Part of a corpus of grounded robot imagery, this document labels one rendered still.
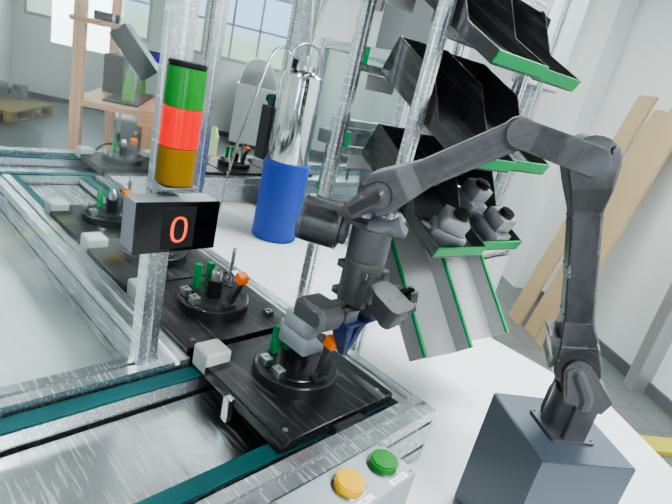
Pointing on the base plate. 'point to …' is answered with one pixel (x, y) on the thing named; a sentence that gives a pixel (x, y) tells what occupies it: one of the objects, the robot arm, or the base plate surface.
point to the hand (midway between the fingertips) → (346, 333)
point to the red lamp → (180, 128)
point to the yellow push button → (349, 483)
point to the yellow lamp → (175, 166)
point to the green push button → (384, 462)
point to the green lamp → (184, 88)
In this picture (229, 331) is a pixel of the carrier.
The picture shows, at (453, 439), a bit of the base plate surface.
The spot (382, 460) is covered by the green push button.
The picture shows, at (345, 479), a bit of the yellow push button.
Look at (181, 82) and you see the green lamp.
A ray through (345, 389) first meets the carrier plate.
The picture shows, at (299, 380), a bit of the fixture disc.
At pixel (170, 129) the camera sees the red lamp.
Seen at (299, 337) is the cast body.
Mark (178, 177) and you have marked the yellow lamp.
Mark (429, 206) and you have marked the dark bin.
